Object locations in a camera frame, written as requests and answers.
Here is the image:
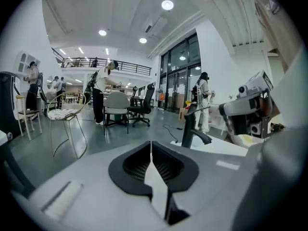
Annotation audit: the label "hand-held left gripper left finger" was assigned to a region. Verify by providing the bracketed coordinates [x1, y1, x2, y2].
[14, 140, 167, 231]

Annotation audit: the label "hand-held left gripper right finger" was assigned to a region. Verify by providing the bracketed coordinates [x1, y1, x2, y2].
[151, 140, 252, 231]

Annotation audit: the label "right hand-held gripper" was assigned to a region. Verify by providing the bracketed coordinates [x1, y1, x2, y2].
[218, 69, 282, 140]

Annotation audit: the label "person's right forearm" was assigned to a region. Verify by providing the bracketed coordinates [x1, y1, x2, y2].
[258, 96, 274, 116]

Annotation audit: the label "black faucet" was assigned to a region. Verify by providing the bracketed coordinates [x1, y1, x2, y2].
[181, 105, 213, 149]

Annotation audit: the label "cardboard box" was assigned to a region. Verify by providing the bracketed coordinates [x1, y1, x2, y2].
[177, 106, 192, 122]

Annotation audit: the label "black framed glass doors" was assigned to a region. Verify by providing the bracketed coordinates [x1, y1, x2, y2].
[159, 32, 202, 113]

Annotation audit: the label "grey shell chair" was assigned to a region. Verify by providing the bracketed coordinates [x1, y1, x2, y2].
[103, 91, 131, 136]

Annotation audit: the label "light wooden chair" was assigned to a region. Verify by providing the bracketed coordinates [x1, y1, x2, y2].
[15, 94, 43, 141]

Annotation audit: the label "black office chair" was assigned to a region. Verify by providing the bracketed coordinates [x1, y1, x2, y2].
[128, 82, 156, 128]
[129, 85, 142, 110]

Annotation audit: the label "person's beige t-shirt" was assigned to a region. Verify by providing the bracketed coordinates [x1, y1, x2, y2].
[232, 0, 306, 231]

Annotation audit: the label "large black appliance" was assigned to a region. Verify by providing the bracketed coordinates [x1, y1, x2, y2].
[0, 71, 21, 141]

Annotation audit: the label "ceiling air conditioner unit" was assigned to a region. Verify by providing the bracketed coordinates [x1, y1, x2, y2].
[143, 16, 168, 38]

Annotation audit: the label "black balcony railing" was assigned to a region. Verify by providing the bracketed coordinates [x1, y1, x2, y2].
[51, 47, 153, 77]

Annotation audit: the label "group of round ceiling lights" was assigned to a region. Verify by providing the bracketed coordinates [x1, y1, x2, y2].
[95, 0, 175, 44]

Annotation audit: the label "black power cable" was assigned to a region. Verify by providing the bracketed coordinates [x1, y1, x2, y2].
[162, 123, 185, 143]

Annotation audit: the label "gold wire chair patterned cushion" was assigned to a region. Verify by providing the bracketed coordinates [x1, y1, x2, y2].
[46, 91, 89, 160]

